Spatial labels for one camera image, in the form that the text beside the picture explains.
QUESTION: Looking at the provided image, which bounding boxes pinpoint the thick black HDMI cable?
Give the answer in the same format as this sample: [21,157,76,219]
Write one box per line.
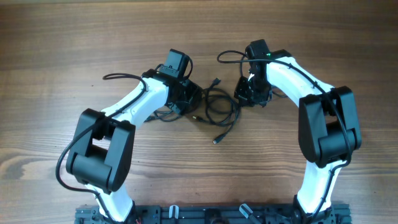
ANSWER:
[192,77,241,145]

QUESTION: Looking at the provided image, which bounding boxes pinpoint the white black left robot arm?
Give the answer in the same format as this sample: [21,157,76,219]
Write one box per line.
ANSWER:
[59,49,201,223]

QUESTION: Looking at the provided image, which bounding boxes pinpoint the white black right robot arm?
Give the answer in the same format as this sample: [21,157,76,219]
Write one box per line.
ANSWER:
[234,39,362,218]

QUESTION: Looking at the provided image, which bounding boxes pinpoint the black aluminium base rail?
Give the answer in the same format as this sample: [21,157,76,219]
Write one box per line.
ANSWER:
[74,204,352,224]

